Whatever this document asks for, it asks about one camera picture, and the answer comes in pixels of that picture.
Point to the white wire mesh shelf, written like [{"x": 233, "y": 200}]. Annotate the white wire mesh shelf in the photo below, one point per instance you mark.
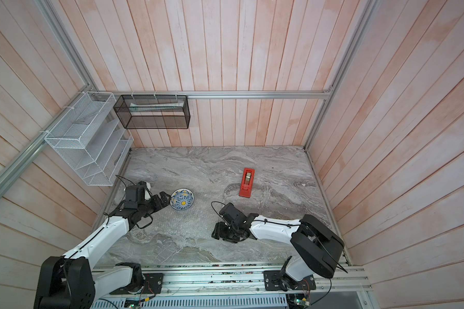
[{"x": 92, "y": 142}]

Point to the red tape dispenser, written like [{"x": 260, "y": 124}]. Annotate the red tape dispenser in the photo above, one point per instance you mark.
[{"x": 246, "y": 189}]

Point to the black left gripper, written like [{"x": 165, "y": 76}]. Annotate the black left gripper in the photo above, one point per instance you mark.
[{"x": 160, "y": 205}]

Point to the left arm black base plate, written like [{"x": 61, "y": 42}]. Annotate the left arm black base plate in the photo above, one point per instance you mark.
[{"x": 152, "y": 285}]

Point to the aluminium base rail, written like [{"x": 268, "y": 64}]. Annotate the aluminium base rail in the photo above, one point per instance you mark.
[{"x": 247, "y": 278}]

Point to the black mesh wall basket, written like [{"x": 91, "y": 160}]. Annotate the black mesh wall basket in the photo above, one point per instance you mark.
[{"x": 153, "y": 112}]

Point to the blue yellow patterned bowl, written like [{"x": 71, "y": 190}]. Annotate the blue yellow patterned bowl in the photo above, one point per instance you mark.
[{"x": 182, "y": 199}]

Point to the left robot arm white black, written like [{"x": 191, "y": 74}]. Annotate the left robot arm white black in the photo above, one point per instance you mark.
[{"x": 67, "y": 281}]

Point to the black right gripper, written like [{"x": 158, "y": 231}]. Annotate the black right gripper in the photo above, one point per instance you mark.
[{"x": 219, "y": 228}]

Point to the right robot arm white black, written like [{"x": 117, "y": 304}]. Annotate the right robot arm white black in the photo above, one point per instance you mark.
[{"x": 318, "y": 248}]

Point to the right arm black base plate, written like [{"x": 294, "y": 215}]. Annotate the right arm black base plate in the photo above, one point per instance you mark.
[{"x": 276, "y": 280}]

